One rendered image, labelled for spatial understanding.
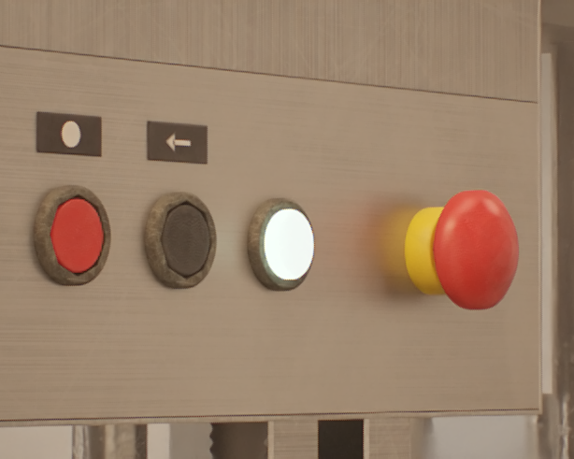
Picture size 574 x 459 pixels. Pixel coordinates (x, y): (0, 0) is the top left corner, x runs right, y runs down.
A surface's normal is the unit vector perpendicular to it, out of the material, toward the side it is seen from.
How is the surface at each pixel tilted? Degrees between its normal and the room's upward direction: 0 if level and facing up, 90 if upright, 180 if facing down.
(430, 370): 90
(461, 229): 77
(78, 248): 90
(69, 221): 90
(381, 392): 90
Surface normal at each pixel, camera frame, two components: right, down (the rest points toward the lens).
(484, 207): 0.56, -0.51
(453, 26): 0.77, -0.03
